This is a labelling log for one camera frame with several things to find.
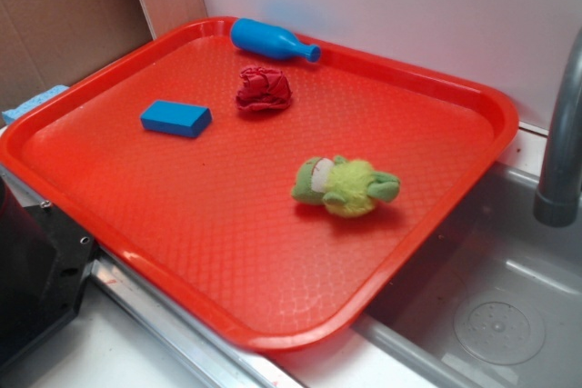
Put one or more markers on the blue rectangular block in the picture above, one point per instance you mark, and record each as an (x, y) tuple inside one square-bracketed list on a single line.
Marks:
[(174, 118)]

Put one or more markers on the light blue sponge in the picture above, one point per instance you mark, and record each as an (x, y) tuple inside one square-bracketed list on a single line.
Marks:
[(10, 115)]

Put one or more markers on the blue plastic bottle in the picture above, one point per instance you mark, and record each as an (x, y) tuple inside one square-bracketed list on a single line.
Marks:
[(271, 41)]

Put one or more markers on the crumpled red cloth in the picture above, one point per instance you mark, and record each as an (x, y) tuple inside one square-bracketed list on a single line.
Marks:
[(263, 89)]

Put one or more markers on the brown cardboard panel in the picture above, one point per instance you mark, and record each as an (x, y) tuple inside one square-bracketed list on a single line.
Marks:
[(45, 43)]

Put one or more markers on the grey faucet spout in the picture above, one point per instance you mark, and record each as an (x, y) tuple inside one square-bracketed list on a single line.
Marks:
[(559, 189)]

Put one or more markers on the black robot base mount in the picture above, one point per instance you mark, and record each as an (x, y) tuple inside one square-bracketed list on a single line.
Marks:
[(46, 257)]

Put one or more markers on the grey plastic sink basin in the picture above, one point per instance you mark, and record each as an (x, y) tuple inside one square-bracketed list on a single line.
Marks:
[(492, 299)]

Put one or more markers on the green plush frog toy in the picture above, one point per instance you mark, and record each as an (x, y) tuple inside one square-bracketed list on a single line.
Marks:
[(345, 188)]

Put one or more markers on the red plastic tray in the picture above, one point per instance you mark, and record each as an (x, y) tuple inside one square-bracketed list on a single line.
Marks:
[(210, 221)]

